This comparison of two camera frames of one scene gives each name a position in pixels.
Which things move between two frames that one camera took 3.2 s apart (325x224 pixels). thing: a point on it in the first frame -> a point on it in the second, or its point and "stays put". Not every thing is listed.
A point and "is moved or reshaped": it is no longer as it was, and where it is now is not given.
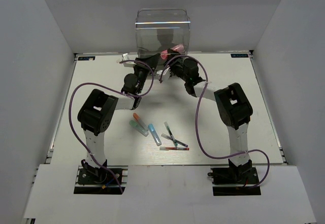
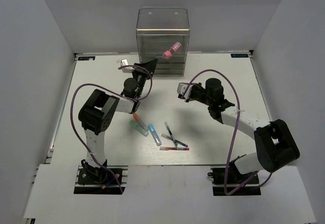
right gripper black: (180, 60) -> (198, 85)
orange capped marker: (139, 122) stays put
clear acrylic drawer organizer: (158, 29) stays put
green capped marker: (137, 127) stays put
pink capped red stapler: (180, 48) is moved or reshaped
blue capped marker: (155, 134) stays put
